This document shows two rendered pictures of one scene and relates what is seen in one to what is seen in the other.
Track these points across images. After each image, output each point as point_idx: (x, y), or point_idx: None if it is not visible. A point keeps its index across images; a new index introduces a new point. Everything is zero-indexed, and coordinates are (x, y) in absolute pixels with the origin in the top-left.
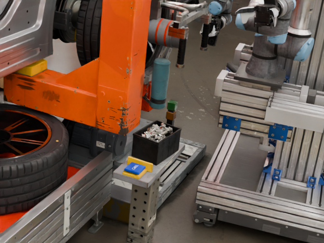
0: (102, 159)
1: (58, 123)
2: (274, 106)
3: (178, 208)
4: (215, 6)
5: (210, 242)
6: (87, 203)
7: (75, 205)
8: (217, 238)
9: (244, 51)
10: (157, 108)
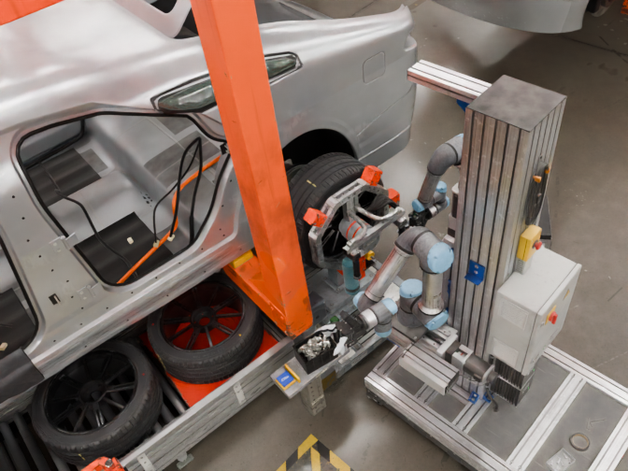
0: (280, 348)
1: (252, 309)
2: (407, 357)
3: (365, 373)
4: (416, 206)
5: (371, 421)
6: (267, 378)
7: (249, 385)
8: (378, 420)
9: None
10: (349, 294)
